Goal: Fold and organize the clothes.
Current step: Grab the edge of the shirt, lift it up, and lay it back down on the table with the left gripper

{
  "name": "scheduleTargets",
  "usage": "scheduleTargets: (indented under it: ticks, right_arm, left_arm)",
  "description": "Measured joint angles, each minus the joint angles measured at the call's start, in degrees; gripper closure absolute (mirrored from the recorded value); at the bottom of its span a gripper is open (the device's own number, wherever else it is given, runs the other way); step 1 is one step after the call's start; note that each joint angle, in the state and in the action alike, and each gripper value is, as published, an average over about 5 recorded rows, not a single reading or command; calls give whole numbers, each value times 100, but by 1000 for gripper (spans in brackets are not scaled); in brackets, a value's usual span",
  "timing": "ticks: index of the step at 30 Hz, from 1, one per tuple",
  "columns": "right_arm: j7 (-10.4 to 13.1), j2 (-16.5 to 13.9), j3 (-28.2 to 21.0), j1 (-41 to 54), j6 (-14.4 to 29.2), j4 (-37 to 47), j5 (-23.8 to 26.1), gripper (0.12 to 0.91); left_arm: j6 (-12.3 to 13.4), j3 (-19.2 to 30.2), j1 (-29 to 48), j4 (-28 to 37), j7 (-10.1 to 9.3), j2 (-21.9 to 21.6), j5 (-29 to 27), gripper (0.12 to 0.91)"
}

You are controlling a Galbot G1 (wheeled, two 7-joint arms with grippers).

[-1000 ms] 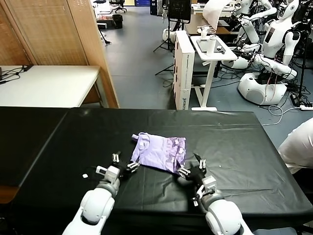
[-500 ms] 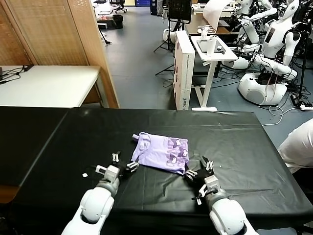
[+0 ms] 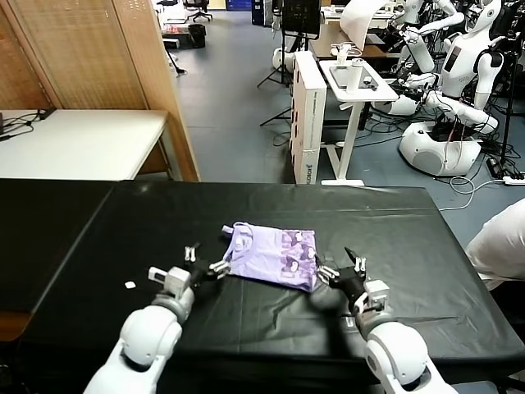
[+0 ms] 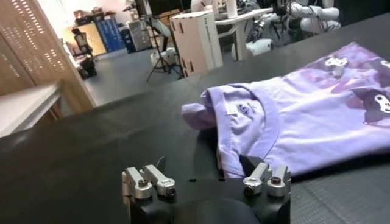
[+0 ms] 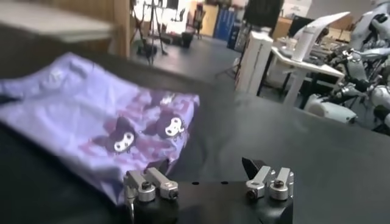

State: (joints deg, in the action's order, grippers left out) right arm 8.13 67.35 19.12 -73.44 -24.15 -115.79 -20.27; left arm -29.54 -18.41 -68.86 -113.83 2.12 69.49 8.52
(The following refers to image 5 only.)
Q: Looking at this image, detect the blue storage cabinet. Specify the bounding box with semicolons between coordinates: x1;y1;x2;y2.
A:
213;7;237;42

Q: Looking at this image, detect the black office chair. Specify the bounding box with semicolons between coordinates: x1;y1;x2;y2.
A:
185;2;207;40

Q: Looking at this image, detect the black monitor tripod stand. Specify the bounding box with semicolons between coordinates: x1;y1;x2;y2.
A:
214;36;249;79

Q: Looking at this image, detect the wooden folding screen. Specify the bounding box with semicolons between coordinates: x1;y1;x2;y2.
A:
36;0;132;58

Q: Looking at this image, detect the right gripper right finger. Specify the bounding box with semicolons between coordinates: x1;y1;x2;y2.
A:
241;156;295;201

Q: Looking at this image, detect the white standing desk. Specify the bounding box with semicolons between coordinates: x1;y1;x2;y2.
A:
257;45;345;107

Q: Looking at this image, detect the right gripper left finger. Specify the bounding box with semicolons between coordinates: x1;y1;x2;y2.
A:
123;166;180;203

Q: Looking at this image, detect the lavender t-shirt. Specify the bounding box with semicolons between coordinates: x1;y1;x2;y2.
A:
0;52;201;206

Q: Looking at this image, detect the black camera tripod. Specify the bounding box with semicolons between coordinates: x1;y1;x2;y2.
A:
130;0;168;65

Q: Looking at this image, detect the white humanoid robot with base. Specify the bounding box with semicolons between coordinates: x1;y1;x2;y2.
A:
304;0;390;135

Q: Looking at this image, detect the white table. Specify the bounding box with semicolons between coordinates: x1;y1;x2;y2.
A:
0;0;115;43

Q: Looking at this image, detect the black monitor panel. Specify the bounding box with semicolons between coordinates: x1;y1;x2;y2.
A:
243;0;284;30

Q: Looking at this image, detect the black trash bin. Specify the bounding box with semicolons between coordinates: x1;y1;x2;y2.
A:
181;30;194;49

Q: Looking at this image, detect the tall white cardboard box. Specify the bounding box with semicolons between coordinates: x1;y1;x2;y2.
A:
236;29;274;96

